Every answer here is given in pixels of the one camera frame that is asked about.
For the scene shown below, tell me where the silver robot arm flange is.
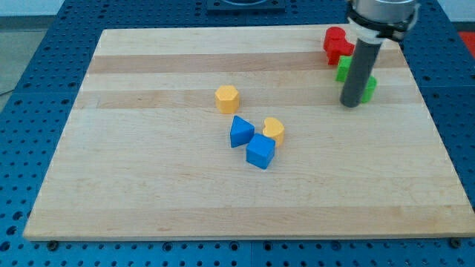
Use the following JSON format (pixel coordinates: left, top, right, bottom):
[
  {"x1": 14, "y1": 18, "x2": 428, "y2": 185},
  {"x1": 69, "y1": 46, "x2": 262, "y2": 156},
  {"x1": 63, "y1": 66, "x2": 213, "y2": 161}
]
[{"x1": 346, "y1": 0, "x2": 420, "y2": 45}]

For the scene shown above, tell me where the yellow hexagon block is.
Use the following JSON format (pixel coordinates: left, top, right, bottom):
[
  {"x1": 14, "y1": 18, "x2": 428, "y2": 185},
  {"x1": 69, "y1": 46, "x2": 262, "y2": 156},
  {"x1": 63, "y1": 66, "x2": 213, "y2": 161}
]
[{"x1": 214, "y1": 85, "x2": 240, "y2": 114}]

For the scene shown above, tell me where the green circle block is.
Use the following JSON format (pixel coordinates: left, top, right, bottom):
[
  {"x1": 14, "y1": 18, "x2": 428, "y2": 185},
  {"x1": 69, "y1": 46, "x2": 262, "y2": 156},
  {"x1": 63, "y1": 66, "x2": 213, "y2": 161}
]
[{"x1": 361, "y1": 76, "x2": 377, "y2": 103}]

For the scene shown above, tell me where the blue triangle block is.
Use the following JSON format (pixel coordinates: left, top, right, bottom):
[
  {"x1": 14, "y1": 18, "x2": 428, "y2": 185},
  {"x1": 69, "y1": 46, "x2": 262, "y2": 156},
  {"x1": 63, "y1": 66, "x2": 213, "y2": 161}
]
[{"x1": 229, "y1": 116, "x2": 255, "y2": 148}]

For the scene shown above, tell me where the blue cube block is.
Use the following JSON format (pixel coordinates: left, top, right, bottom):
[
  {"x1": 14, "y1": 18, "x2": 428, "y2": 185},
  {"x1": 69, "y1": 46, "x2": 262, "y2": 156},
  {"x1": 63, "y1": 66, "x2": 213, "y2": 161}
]
[{"x1": 246, "y1": 133, "x2": 275, "y2": 169}]

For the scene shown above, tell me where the yellow heart block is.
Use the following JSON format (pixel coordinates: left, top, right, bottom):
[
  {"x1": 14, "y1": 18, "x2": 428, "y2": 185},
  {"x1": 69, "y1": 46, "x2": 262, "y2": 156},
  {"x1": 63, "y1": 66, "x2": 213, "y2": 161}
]
[{"x1": 262, "y1": 117, "x2": 285, "y2": 147}]

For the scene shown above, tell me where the light wooden board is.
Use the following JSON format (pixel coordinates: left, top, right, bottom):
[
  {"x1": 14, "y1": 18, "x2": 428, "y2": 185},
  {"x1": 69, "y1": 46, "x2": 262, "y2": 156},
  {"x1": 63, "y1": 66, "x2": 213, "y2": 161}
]
[{"x1": 24, "y1": 25, "x2": 474, "y2": 241}]

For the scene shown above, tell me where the red star block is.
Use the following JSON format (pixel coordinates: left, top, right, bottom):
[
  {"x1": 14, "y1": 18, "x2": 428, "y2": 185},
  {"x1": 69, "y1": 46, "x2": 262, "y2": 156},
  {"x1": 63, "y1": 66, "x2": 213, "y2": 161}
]
[{"x1": 324, "y1": 39, "x2": 355, "y2": 65}]

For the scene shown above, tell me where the red round block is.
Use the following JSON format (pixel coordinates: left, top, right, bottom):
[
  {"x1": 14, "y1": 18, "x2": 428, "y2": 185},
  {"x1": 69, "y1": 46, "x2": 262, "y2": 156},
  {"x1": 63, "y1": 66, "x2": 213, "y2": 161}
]
[{"x1": 324, "y1": 27, "x2": 346, "y2": 52}]

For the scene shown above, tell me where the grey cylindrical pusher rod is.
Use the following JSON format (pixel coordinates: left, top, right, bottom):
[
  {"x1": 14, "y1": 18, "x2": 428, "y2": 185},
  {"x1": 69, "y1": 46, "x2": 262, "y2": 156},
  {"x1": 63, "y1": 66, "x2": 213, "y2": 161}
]
[{"x1": 340, "y1": 39, "x2": 381, "y2": 108}]

